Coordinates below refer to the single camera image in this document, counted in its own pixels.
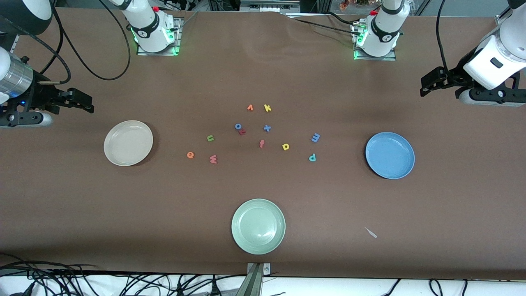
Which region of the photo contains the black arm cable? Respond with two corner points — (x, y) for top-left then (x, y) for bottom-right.
(25, 0), (132, 85)
(436, 0), (452, 74)

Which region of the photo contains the tangled black cable bundle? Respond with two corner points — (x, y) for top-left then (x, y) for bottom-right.
(0, 252), (247, 296)

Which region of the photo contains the aluminium frame profile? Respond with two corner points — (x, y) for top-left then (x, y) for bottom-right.
(240, 0), (301, 14)

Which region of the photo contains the beige round plate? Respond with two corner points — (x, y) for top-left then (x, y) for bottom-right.
(104, 120), (154, 167)

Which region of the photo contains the pale green round plate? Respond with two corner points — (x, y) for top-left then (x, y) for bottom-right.
(231, 199), (286, 255)

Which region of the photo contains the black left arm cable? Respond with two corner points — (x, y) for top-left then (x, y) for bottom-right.
(436, 0), (452, 74)

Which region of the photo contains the blue round plate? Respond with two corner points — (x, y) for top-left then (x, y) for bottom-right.
(365, 132), (415, 180)

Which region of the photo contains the thin black table cable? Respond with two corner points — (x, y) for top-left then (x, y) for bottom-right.
(293, 18), (358, 37)
(325, 12), (363, 25)

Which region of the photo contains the orange brown background object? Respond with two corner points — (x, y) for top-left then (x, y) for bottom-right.
(339, 0), (370, 11)

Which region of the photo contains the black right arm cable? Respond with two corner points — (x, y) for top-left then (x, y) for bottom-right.
(25, 0), (132, 85)

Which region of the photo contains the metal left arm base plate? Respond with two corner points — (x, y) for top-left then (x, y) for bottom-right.
(353, 21), (397, 62)

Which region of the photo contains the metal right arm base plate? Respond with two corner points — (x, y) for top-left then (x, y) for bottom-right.
(136, 16), (184, 56)

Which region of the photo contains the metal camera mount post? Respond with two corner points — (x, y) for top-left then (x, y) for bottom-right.
(235, 262), (272, 296)

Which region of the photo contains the brown table cover sheet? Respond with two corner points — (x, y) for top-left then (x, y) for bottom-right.
(0, 6), (526, 281)

